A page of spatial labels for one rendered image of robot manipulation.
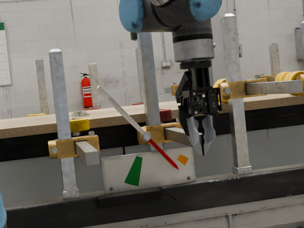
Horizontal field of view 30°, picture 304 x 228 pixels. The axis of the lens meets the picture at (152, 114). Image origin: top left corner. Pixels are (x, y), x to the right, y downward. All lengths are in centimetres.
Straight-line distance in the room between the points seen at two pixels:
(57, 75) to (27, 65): 710
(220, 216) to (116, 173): 34
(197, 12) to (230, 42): 60
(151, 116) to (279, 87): 37
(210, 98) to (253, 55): 831
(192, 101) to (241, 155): 45
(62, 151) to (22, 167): 26
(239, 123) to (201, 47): 46
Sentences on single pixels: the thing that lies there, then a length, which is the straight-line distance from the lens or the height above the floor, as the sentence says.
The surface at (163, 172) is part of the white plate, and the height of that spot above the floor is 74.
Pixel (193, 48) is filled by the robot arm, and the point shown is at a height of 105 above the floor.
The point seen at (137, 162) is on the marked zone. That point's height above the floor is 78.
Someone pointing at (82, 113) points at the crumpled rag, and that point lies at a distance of 196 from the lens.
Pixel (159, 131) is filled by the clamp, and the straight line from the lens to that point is 158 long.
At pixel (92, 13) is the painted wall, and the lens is 883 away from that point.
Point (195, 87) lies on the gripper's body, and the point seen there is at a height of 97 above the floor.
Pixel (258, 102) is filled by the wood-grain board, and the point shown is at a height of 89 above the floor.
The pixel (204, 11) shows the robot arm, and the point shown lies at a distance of 106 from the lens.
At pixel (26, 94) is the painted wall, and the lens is 863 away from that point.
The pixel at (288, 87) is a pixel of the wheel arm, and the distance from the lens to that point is 140.
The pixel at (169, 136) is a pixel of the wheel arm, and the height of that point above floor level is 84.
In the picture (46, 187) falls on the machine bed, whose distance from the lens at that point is 178.
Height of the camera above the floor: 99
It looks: 3 degrees down
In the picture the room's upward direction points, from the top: 6 degrees counter-clockwise
